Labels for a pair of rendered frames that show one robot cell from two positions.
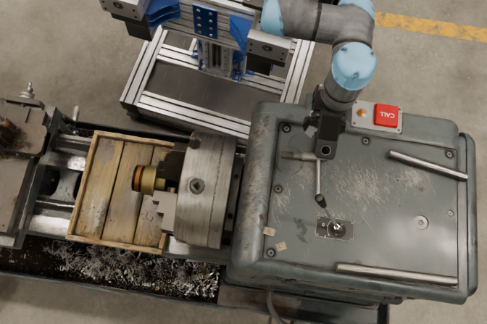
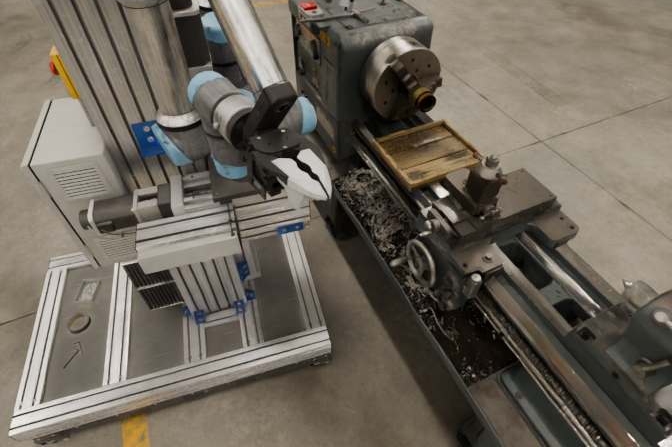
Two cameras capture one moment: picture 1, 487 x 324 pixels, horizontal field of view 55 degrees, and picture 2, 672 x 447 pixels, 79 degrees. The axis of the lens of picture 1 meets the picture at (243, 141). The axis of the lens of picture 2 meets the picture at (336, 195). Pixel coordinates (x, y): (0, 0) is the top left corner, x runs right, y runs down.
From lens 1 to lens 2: 1.85 m
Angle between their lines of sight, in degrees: 55
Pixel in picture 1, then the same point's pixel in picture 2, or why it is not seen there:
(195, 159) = (401, 49)
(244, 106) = (269, 249)
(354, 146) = (335, 9)
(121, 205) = (439, 150)
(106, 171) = (428, 168)
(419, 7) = not seen: hidden behind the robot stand
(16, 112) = (453, 215)
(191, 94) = (283, 291)
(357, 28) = not seen: outside the picture
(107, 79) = (303, 418)
